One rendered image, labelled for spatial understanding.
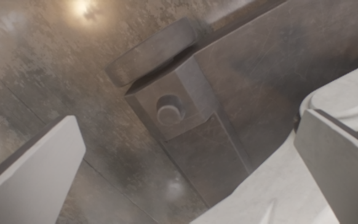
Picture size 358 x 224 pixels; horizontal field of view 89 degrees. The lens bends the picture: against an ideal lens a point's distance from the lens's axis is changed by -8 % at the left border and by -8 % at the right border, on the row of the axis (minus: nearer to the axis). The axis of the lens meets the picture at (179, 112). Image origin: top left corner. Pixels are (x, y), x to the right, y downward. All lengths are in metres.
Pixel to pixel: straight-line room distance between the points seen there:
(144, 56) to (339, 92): 0.29
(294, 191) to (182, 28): 0.29
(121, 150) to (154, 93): 0.37
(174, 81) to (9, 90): 0.56
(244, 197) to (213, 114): 0.15
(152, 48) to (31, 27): 0.40
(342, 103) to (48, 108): 0.70
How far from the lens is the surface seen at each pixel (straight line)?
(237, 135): 0.43
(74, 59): 0.60
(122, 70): 0.35
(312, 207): 0.28
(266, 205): 0.28
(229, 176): 0.47
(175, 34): 0.35
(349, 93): 0.34
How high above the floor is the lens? 0.52
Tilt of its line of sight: 65 degrees down
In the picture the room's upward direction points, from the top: 178 degrees counter-clockwise
